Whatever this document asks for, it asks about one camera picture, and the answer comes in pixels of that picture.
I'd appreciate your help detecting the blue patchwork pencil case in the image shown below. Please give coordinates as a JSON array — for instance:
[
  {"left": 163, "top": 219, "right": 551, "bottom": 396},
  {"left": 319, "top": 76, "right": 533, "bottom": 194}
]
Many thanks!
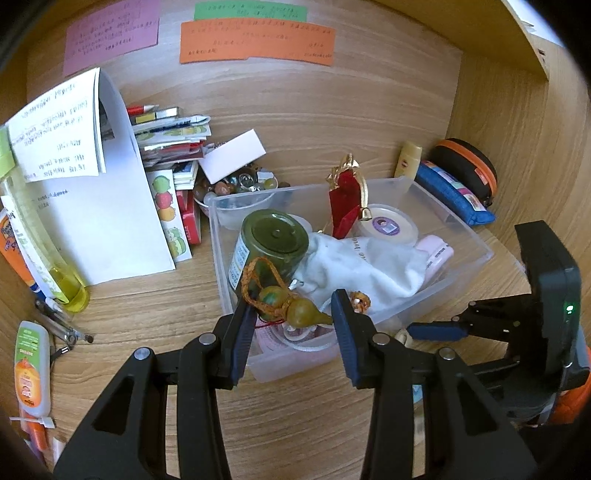
[{"left": 414, "top": 160, "right": 497, "bottom": 227}]

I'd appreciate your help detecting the orange green tube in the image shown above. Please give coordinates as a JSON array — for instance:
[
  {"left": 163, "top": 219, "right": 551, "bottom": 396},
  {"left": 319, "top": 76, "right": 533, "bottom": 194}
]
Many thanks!
[{"left": 14, "top": 320, "right": 51, "bottom": 416}]

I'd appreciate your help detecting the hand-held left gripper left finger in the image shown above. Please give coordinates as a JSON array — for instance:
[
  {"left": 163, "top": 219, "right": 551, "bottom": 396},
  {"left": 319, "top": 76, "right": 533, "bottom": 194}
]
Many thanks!
[{"left": 53, "top": 300, "right": 258, "bottom": 480}]

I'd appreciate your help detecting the metal nail clipper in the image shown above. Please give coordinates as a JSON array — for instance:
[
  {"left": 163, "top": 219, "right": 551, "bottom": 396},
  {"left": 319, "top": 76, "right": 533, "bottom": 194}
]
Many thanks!
[{"left": 36, "top": 298, "right": 95, "bottom": 344}]

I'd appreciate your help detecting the wooden desktop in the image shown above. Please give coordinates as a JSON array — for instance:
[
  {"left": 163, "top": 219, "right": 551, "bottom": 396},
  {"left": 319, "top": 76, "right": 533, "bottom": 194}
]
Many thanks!
[{"left": 0, "top": 152, "right": 591, "bottom": 480}]

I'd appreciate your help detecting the red box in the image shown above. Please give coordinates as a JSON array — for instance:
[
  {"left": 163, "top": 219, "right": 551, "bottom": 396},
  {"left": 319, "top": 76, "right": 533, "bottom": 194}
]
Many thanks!
[{"left": 178, "top": 189, "right": 203, "bottom": 245}]

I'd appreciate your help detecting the black orange zip case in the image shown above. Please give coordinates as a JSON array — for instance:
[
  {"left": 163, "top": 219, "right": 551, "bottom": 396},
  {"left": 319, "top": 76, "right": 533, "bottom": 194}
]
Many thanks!
[{"left": 431, "top": 137, "right": 498, "bottom": 208}]

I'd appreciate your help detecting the pink paper note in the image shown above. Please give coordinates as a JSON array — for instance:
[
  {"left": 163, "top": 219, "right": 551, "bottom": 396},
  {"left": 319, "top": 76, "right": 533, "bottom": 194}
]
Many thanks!
[{"left": 63, "top": 0, "right": 161, "bottom": 77}]

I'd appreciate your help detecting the green jar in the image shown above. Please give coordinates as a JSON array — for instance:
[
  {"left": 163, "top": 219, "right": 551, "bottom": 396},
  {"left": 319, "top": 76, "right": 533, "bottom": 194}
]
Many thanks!
[{"left": 228, "top": 209, "right": 311, "bottom": 296}]

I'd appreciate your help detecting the yellow spray bottle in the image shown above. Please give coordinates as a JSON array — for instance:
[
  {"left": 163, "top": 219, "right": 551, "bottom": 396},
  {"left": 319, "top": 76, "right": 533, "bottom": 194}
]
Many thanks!
[{"left": 0, "top": 124, "right": 90, "bottom": 313}]

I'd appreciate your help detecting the fruit sticker book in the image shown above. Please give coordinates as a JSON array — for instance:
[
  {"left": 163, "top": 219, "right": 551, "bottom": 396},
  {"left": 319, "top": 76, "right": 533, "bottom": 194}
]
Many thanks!
[{"left": 147, "top": 168, "right": 193, "bottom": 264}]

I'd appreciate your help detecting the translucent round lidded container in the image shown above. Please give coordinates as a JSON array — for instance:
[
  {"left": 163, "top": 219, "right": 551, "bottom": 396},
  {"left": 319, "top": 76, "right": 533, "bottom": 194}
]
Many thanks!
[{"left": 281, "top": 320, "right": 342, "bottom": 354}]

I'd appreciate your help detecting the stack of books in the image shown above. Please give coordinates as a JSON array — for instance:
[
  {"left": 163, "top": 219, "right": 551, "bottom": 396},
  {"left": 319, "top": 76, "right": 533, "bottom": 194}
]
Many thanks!
[{"left": 127, "top": 111, "right": 213, "bottom": 190}]

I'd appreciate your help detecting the bowl of beads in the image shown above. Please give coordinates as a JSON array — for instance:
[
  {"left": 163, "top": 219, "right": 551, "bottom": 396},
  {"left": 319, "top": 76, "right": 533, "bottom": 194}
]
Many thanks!
[{"left": 193, "top": 164, "right": 291, "bottom": 232}]

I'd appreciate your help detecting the white cloth pouch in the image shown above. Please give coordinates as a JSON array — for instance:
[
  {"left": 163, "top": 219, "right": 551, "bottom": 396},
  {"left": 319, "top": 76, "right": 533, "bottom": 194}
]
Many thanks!
[{"left": 291, "top": 231, "right": 428, "bottom": 310}]

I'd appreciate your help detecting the wooden shelf board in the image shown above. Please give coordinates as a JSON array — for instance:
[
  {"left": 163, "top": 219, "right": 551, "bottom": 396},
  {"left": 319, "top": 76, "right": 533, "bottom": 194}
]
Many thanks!
[{"left": 462, "top": 0, "right": 568, "bottom": 84}]

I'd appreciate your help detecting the green paper note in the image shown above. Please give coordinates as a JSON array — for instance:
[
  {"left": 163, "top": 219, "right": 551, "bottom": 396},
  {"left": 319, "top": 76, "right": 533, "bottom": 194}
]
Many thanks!
[{"left": 193, "top": 0, "right": 308, "bottom": 22}]

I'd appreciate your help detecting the pink round box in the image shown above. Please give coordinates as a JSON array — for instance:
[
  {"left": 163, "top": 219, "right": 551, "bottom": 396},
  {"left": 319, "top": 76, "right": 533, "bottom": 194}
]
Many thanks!
[{"left": 416, "top": 234, "right": 455, "bottom": 282}]

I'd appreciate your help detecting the pale yellow tube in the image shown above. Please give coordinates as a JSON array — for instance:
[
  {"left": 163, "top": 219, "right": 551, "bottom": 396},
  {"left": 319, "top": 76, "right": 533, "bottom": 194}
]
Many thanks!
[{"left": 394, "top": 141, "right": 423, "bottom": 178}]

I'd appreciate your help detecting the white folded paper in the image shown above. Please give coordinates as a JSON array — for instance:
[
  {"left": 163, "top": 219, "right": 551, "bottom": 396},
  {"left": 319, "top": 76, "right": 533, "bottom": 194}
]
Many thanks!
[{"left": 28, "top": 69, "right": 177, "bottom": 287}]

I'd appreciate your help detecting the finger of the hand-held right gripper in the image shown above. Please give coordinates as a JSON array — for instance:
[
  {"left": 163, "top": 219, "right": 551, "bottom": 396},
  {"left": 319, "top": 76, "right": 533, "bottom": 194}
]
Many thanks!
[
  {"left": 462, "top": 354, "right": 551, "bottom": 408},
  {"left": 409, "top": 298, "right": 539, "bottom": 343}
]

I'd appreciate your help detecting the red pouch with gold ornament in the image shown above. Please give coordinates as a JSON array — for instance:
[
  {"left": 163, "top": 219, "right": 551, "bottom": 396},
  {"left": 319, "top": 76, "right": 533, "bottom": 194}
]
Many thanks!
[{"left": 325, "top": 154, "right": 370, "bottom": 241}]

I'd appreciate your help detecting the green gourd pendant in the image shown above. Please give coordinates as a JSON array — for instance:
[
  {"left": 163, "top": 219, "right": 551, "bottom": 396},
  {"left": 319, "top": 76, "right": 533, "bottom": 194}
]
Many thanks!
[{"left": 240, "top": 256, "right": 334, "bottom": 329}]

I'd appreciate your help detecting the orange sunscreen tube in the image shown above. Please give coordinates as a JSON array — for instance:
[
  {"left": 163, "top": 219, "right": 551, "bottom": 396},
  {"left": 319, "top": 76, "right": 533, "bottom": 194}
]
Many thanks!
[{"left": 0, "top": 208, "right": 47, "bottom": 301}]

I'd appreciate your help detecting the clear plastic bin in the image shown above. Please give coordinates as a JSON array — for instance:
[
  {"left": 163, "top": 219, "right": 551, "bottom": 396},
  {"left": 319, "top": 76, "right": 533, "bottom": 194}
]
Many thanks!
[{"left": 209, "top": 175, "right": 495, "bottom": 383}]

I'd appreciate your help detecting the printed leaflet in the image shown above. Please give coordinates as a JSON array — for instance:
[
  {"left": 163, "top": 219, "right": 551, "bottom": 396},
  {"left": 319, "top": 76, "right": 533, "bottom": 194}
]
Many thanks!
[{"left": 6, "top": 68, "right": 108, "bottom": 183}]

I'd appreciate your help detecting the cream tub with lid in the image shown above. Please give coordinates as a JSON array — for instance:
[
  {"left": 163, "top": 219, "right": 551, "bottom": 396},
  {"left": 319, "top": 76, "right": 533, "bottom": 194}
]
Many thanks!
[{"left": 355, "top": 203, "right": 419, "bottom": 247}]

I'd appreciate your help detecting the orange bead bracelet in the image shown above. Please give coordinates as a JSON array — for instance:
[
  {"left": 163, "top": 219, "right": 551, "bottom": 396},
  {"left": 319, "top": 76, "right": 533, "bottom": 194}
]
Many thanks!
[{"left": 348, "top": 291, "right": 372, "bottom": 315}]

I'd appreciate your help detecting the white card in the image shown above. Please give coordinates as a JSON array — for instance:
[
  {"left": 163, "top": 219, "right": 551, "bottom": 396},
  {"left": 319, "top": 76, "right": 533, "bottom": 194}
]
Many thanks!
[{"left": 198, "top": 129, "right": 267, "bottom": 184}]

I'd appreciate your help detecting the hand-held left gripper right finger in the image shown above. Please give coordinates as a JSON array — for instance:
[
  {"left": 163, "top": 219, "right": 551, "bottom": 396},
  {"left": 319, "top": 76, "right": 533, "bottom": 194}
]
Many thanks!
[{"left": 330, "top": 288, "right": 539, "bottom": 480}]

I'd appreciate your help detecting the orange paper note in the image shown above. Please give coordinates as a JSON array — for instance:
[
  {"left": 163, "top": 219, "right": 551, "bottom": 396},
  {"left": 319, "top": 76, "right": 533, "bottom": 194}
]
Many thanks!
[{"left": 179, "top": 19, "right": 336, "bottom": 66}]

